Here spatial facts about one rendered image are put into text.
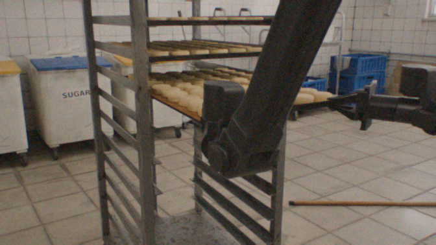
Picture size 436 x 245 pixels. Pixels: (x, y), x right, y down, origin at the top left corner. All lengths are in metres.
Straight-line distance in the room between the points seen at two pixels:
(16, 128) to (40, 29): 0.99
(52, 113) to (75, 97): 0.20
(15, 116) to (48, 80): 0.34
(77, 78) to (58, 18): 0.79
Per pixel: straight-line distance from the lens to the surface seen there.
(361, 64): 4.98
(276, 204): 1.35
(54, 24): 3.75
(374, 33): 5.82
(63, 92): 3.12
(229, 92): 0.58
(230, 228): 1.66
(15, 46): 3.70
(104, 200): 1.76
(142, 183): 1.08
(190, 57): 1.08
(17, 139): 3.16
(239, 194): 1.52
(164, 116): 3.47
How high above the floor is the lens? 1.06
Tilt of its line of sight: 16 degrees down
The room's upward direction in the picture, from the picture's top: straight up
